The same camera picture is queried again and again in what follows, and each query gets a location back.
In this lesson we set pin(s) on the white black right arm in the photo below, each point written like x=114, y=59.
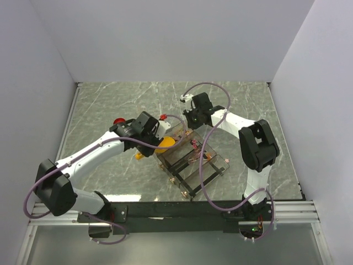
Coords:
x=258, y=146

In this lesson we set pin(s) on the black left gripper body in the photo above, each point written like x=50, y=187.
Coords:
x=150, y=137

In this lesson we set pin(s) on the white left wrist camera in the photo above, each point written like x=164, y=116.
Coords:
x=163, y=126

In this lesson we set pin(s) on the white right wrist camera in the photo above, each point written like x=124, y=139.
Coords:
x=187, y=100

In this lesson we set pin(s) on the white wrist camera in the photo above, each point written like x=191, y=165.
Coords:
x=187, y=100
x=163, y=126

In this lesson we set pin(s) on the yellow plastic scoop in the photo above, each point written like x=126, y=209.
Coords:
x=166, y=142

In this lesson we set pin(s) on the red jar lid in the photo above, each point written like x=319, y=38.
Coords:
x=119, y=120

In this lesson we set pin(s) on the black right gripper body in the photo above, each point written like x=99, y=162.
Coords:
x=193, y=118

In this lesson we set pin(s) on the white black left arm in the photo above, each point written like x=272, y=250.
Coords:
x=58, y=180

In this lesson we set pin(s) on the black base beam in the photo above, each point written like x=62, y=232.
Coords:
x=141, y=217

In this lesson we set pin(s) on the clear candy drawer box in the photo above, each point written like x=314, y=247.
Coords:
x=181, y=164

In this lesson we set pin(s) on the aluminium frame rail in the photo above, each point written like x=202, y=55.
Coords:
x=60, y=138

